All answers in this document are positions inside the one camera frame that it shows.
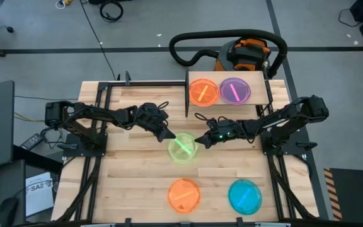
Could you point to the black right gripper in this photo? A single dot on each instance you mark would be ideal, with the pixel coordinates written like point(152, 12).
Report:
point(225, 132)

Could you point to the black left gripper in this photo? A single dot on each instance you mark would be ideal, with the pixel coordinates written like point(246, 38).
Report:
point(151, 116)

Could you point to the green translucent plastic plate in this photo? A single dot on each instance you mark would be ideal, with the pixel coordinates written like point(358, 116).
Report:
point(181, 154)

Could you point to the teal translucent plastic plate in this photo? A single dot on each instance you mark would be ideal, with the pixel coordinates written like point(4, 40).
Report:
point(228, 100)
point(245, 197)

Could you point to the orange translucent plastic plate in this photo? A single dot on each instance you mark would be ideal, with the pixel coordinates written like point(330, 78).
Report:
point(184, 197)
point(211, 94)

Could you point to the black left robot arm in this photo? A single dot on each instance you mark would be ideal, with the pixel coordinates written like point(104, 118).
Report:
point(90, 112)

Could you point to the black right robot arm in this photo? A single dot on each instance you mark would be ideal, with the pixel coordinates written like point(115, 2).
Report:
point(282, 116)

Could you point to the wooden shelf with black supports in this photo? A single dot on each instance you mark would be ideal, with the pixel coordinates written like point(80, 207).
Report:
point(258, 94)

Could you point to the orange and black vacuum cleaner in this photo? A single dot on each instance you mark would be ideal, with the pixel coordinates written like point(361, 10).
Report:
point(247, 53)

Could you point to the black desk bar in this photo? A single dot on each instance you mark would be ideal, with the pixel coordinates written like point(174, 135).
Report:
point(36, 159)

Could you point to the black power adapter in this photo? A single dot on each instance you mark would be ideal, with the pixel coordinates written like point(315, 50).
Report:
point(31, 142)

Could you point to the white paper sheet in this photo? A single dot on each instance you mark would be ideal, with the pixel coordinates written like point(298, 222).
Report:
point(39, 198)

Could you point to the black mat with hazard stripes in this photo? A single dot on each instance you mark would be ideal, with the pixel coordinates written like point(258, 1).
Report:
point(358, 195)

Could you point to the black computer mouse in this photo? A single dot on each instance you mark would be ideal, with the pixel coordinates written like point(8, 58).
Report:
point(6, 211)

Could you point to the black aluminium table frame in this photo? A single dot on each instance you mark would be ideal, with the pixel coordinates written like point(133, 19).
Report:
point(137, 84)

